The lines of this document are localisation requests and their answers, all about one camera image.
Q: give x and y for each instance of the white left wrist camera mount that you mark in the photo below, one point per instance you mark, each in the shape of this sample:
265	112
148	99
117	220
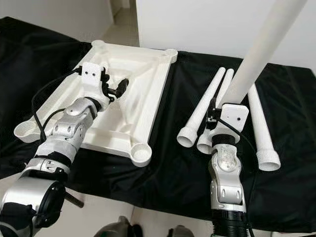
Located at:
93	74

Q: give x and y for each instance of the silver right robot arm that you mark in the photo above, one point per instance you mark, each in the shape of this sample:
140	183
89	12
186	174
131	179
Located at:
224	173

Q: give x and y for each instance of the grey robot left leg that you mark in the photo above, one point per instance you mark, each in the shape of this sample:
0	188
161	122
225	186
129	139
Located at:
118	227

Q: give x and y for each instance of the grey robot right leg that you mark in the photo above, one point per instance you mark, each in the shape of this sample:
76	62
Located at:
177	232

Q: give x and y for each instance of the white plastic table leg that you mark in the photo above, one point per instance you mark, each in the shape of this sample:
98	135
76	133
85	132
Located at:
225	84
261	128
202	103
267	49

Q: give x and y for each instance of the black cloth table cover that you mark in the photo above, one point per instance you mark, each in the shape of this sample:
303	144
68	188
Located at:
168	182

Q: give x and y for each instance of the black metal table frame bar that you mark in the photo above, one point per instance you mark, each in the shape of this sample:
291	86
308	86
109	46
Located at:
74	199

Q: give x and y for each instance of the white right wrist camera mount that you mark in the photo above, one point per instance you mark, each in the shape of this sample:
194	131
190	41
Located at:
234	116

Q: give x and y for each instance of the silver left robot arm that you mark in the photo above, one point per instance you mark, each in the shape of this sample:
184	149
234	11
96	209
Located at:
74	126

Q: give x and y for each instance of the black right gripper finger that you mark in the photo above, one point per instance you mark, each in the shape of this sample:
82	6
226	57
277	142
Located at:
212	107

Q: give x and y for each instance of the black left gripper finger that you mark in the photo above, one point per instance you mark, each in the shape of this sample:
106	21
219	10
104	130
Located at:
123	87

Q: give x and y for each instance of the white plastic table top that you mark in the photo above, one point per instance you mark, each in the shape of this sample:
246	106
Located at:
148	89

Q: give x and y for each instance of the grey robot leg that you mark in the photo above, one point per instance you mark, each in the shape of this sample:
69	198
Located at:
118	227
177	232

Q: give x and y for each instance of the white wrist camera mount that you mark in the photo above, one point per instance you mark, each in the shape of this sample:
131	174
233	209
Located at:
93	74
234	116

